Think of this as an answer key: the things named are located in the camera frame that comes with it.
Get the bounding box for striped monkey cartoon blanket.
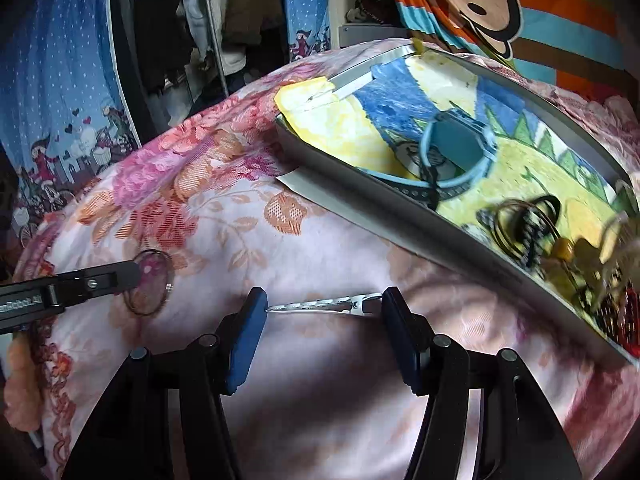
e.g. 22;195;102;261
395;0;639;103

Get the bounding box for pink floral bed quilt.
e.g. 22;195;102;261
6;40;639;479

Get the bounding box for grey tray with colourful lining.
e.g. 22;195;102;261
276;46;639;367

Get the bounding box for hanging clothes in wardrobe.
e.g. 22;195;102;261
110;0;288;138

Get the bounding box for black white braided bracelet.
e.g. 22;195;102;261
476;194;562;269

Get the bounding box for red beaded bracelet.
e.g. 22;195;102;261
589;288;640;348

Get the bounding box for beige square buckle bracelet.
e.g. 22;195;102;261
596;179;640;306

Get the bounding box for blue dotted wardrobe curtain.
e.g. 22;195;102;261
1;0;140;237

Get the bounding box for silver white hair clip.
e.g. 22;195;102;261
267;292;382;316

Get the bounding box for light blue wristband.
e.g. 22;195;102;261
370;107;498;210

